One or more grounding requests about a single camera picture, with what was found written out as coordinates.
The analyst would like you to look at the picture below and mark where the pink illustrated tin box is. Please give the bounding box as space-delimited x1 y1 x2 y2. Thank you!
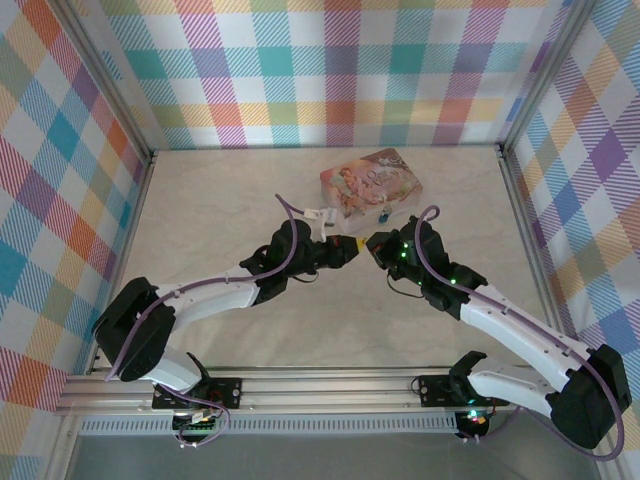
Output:
318 152 425 234

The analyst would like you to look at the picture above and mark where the lit controller board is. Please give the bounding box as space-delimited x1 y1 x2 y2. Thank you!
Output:
458 408 490 430

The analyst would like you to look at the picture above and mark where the green terminal connector board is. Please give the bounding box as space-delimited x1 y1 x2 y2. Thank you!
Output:
172 412 222 435

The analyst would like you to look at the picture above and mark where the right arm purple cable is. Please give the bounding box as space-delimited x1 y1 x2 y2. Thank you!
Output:
417 204 626 460

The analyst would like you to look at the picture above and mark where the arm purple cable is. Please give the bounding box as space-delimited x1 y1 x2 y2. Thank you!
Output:
104 193 307 449
417 204 626 460

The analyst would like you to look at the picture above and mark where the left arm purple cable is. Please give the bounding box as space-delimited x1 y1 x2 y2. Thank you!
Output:
104 193 307 449

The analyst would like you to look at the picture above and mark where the right gripper thin black wire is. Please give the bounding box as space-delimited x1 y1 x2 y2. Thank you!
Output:
387 278 426 302

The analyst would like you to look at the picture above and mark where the aluminium side rail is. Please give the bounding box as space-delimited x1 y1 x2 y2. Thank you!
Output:
87 148 159 375
497 147 576 346

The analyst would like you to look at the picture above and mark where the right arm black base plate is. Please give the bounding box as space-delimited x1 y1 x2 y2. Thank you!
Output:
417 373 466 408

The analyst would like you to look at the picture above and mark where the aluminium mounting rail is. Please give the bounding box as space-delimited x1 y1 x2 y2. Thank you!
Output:
54 366 551 417

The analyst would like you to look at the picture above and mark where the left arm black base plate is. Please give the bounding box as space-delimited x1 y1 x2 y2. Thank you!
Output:
152 375 244 410

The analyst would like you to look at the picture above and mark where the grey slotted cable duct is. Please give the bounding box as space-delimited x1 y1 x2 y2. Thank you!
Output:
79 417 461 437

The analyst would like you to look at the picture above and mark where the aluminium frame post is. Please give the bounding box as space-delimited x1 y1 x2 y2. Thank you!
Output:
62 0 157 162
497 0 601 157

